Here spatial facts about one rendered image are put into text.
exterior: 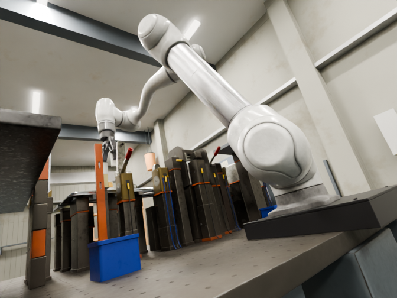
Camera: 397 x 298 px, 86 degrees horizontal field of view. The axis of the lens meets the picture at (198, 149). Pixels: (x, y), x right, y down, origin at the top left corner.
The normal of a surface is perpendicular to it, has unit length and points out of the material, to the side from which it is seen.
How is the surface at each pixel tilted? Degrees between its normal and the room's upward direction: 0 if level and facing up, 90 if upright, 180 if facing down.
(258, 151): 96
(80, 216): 90
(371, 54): 90
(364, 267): 90
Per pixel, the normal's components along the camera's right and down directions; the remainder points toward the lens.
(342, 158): -0.79, -0.04
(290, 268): 0.58, -0.38
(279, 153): -0.48, -0.14
